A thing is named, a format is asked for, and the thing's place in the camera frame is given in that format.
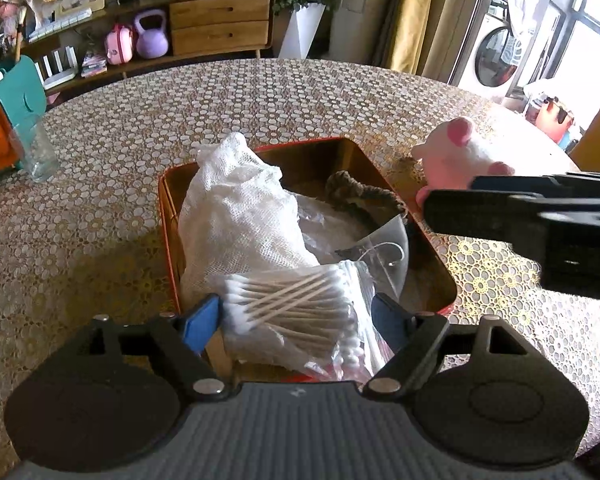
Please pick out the brown hair scrunchie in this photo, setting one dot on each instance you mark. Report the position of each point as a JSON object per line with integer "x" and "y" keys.
{"x": 373, "y": 206}

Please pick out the lace patterned tablecloth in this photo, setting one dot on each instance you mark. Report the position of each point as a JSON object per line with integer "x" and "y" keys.
{"x": 89, "y": 240}

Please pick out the yellow curtain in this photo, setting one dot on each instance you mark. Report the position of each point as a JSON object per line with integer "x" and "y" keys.
{"x": 404, "y": 34}

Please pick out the cotton swabs plastic bag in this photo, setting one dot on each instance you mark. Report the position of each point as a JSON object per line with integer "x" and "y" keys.
{"x": 315, "y": 320}

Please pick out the clear plastic bag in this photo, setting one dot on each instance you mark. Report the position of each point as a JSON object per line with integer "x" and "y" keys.
{"x": 360, "y": 244}

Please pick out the clear drinking glass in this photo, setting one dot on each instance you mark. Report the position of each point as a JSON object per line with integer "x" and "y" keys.
{"x": 33, "y": 148}

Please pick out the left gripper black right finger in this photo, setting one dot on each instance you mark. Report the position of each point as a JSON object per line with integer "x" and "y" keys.
{"x": 395, "y": 325}

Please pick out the teal orange tissue box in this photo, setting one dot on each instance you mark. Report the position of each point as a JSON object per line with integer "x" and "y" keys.
{"x": 21, "y": 96}

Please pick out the pink white plush toy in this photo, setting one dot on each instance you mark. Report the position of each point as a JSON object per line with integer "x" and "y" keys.
{"x": 452, "y": 158}

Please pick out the white plant pot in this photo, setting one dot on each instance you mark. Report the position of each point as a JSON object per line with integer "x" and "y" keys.
{"x": 301, "y": 31}

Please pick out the red bucket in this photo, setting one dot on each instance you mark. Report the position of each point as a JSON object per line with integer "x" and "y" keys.
{"x": 554, "y": 120}

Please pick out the pink doll figurine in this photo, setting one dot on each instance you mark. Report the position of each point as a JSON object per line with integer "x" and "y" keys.
{"x": 10, "y": 11}

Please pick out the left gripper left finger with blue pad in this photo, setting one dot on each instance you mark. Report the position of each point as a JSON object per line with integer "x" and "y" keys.
{"x": 201, "y": 323}

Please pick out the washing machine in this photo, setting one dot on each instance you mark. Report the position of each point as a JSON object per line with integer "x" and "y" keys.
{"x": 496, "y": 42}

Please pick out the white mesh cloth bundle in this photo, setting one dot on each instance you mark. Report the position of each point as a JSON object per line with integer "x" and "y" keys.
{"x": 236, "y": 218}

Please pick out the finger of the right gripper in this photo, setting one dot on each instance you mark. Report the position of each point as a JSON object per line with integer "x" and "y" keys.
{"x": 573, "y": 181}
{"x": 489, "y": 215}

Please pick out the white standing air conditioner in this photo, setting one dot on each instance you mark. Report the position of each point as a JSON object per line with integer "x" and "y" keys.
{"x": 355, "y": 29}

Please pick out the purple kettlebell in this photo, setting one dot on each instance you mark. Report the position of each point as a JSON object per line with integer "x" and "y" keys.
{"x": 151, "y": 42}

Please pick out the wooden sideboard cabinet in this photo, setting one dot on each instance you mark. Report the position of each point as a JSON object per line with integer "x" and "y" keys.
{"x": 166, "y": 33}

